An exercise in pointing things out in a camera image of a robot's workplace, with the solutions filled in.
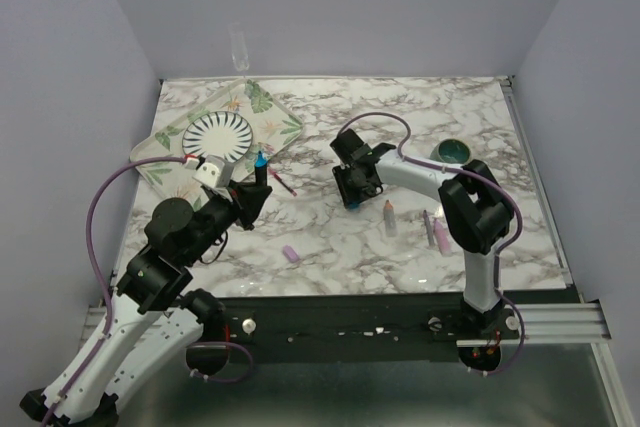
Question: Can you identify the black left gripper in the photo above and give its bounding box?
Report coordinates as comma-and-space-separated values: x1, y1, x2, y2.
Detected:
183, 179, 274, 266

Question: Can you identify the blue black highlighter pen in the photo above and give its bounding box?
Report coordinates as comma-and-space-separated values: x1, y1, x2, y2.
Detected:
254, 151, 268, 186

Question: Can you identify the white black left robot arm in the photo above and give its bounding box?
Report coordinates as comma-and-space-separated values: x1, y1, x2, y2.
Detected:
20, 180, 272, 426

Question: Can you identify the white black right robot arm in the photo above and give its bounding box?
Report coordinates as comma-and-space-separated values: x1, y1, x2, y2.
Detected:
330, 128, 515, 339

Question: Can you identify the pink thin pen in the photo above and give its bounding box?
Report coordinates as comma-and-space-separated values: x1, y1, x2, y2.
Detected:
269, 168, 297, 197

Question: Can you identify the purple pen cap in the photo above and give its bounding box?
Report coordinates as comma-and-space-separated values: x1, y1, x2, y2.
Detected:
282, 245, 300, 263

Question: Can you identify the grey pen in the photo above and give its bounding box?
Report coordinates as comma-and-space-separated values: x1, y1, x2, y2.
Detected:
422, 210, 436, 248

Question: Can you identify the pink highlighter pen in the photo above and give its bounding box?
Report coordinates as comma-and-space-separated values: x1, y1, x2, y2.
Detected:
433, 219, 451, 256

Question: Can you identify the orange tipped clear marker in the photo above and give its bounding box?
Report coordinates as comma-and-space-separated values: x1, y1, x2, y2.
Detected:
383, 200, 397, 237

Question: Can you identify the blue striped white plate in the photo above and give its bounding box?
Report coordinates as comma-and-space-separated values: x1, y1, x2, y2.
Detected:
182, 111, 253, 163

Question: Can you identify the floral rectangular tray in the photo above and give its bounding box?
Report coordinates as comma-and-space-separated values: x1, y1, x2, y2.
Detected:
130, 77, 305, 186

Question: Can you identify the green ceramic cup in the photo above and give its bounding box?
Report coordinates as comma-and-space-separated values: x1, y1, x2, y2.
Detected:
430, 138, 472, 164

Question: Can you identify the clear champagne glass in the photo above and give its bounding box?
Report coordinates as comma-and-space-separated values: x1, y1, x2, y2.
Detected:
228, 23, 250, 77

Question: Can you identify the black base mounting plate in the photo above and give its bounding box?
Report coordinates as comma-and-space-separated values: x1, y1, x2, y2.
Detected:
164, 291, 521, 366

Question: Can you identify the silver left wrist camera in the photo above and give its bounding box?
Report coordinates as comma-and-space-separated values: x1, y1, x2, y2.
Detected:
193, 155, 234, 190

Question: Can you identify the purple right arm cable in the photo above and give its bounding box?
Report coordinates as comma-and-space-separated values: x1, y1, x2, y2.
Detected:
337, 112, 529, 378

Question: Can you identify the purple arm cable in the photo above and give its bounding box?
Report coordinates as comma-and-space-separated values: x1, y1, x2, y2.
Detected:
337, 112, 529, 378
37, 155, 254, 427

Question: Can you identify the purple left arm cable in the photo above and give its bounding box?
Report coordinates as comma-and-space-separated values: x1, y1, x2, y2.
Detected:
37, 155, 254, 427

